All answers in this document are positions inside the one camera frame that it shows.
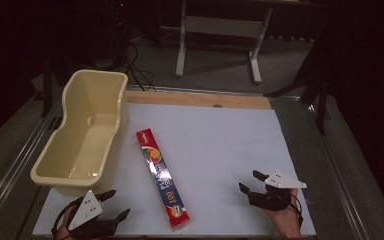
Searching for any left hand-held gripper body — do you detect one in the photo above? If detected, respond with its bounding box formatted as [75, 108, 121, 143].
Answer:
[67, 189, 120, 240]

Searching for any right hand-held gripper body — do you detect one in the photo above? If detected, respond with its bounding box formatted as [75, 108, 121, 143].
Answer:
[247, 169, 308, 212]

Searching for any cream plastic bin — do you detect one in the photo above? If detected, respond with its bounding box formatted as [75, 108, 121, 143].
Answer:
[29, 69, 130, 197]

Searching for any long red and blue box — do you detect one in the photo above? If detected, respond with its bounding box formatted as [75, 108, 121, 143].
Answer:
[135, 128, 192, 232]

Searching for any person's right hand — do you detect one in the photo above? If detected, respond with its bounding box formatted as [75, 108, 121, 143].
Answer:
[269, 188, 303, 240]

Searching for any person's left hand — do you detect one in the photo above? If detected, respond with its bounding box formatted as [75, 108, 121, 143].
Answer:
[54, 204, 81, 240]

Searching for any white table mat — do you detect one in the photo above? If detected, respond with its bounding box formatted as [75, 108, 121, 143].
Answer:
[32, 102, 317, 238]

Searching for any wooden board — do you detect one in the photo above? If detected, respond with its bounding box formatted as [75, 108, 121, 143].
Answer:
[125, 90, 273, 111]

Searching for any dark metal stand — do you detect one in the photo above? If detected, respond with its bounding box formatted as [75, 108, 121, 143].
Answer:
[263, 29, 335, 136]

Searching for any black thin stand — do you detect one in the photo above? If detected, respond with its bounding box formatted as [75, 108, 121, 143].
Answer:
[40, 54, 54, 118]

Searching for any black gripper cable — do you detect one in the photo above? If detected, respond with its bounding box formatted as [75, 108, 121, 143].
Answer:
[289, 193, 305, 229]
[50, 195, 85, 240]

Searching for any aluminium rail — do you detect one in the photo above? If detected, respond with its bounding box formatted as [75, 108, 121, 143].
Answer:
[0, 98, 64, 231]
[307, 98, 372, 240]

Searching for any black floor cable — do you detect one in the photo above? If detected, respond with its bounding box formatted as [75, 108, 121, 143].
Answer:
[122, 42, 158, 92]

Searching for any white metal table frame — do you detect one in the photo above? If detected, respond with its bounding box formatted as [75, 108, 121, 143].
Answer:
[175, 0, 275, 85]

